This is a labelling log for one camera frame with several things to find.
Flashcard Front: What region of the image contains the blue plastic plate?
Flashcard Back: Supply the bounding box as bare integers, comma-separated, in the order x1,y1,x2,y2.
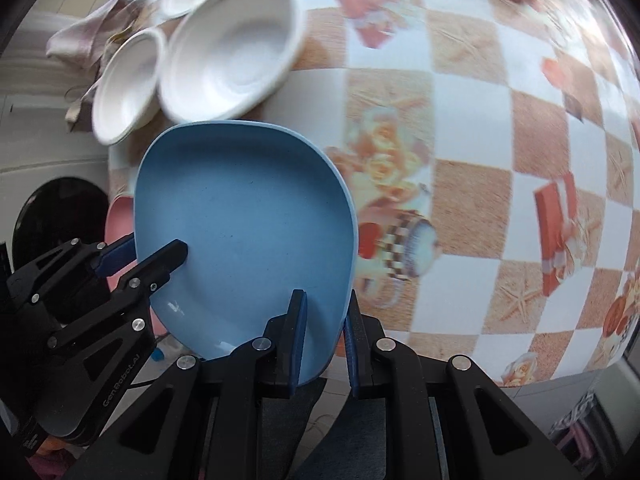
134,120,358,382

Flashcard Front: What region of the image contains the large white foam bowl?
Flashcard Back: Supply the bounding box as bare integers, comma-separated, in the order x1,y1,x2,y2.
158,0,307,124

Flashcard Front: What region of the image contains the pink plastic plate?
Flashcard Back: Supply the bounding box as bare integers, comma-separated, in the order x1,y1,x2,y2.
105,194,167,336

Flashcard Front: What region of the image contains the white washing machine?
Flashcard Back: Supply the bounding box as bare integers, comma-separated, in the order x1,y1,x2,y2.
1,51,107,254

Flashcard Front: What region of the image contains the small white foam bowl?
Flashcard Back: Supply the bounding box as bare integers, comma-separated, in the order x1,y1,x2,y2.
92,27,167,146

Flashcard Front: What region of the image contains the pink cloth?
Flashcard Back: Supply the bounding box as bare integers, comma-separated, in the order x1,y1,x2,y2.
46,0,146,132

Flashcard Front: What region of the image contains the checkered floral tablecloth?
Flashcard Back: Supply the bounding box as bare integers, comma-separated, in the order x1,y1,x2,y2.
108,0,639,387

